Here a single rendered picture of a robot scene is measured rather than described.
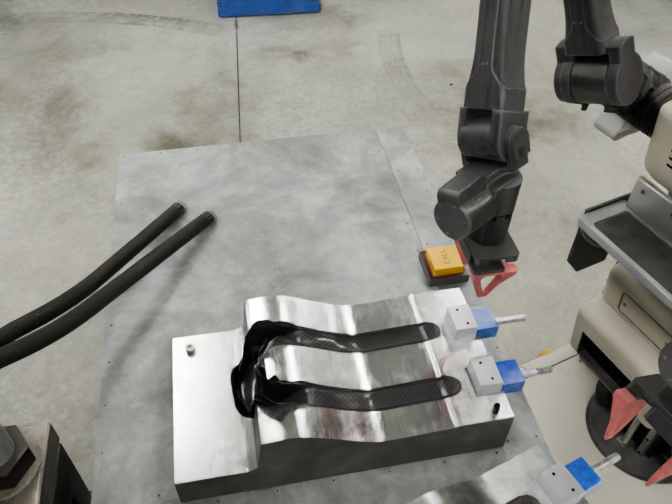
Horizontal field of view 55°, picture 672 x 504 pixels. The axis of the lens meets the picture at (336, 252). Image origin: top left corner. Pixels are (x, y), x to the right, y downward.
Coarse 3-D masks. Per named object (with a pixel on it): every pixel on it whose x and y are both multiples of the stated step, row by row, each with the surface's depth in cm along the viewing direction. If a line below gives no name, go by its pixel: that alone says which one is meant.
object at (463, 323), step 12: (456, 312) 106; (468, 312) 106; (480, 312) 108; (456, 324) 105; (468, 324) 105; (480, 324) 106; (492, 324) 106; (456, 336) 105; (468, 336) 106; (480, 336) 107; (492, 336) 108
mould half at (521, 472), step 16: (544, 448) 96; (512, 464) 94; (528, 464) 94; (544, 464) 94; (480, 480) 92; (496, 480) 93; (512, 480) 93; (528, 480) 93; (432, 496) 87; (448, 496) 88; (464, 496) 89; (480, 496) 90; (496, 496) 91; (512, 496) 91; (544, 496) 91
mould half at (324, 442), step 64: (256, 320) 103; (320, 320) 107; (384, 320) 109; (192, 384) 103; (384, 384) 100; (192, 448) 95; (256, 448) 94; (320, 448) 92; (384, 448) 95; (448, 448) 99
